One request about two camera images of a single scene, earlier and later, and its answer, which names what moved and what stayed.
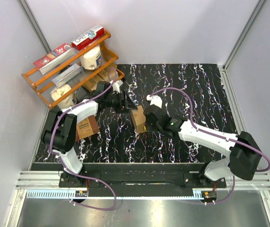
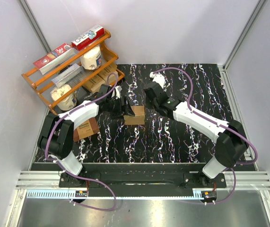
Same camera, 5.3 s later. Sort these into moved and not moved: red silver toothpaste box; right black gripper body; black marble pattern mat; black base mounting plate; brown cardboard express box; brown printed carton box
Moved: brown cardboard express box; right black gripper body
Not moved: black base mounting plate; red silver toothpaste box; brown printed carton box; black marble pattern mat
